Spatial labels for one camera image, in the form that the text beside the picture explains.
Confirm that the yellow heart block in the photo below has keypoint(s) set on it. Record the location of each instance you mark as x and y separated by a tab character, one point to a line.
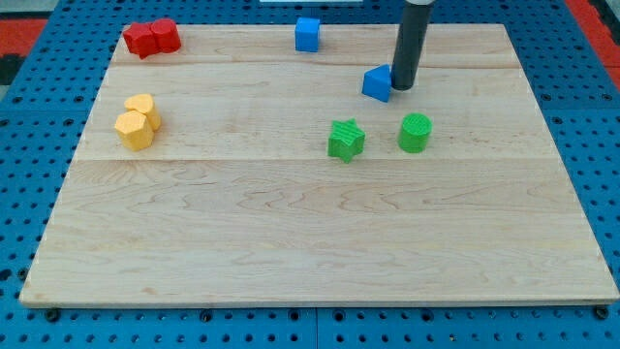
145	104

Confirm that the green cylinder block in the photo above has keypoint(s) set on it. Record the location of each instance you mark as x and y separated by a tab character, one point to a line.
414	132

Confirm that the light wooden board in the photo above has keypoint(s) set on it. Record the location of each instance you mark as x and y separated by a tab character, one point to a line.
237	204

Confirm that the blue cube block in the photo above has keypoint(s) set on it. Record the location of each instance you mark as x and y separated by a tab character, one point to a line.
307	34

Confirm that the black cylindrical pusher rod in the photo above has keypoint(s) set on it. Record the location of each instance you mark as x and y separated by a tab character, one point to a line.
410	39

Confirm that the red star-shaped block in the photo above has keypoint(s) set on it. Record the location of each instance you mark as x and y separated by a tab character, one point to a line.
140	40

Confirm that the green star block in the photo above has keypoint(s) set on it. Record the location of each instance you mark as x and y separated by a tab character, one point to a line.
346	140

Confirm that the red cylinder block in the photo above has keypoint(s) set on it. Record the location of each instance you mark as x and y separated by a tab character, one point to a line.
166	35

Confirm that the blue triangle block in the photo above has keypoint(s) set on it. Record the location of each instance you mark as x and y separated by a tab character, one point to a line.
377	83

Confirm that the yellow hexagon block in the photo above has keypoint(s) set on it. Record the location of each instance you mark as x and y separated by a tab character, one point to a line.
134	130

